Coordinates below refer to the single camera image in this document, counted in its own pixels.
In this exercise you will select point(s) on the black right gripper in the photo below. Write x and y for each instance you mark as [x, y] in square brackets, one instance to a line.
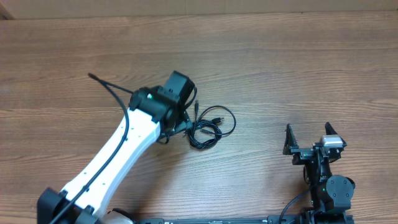
[300, 154]

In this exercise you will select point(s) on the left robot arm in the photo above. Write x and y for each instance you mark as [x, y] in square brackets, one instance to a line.
[152, 114]

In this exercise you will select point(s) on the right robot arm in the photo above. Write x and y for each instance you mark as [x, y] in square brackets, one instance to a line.
[330, 194]

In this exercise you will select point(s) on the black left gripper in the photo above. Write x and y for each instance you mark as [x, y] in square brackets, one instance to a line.
[183, 122]

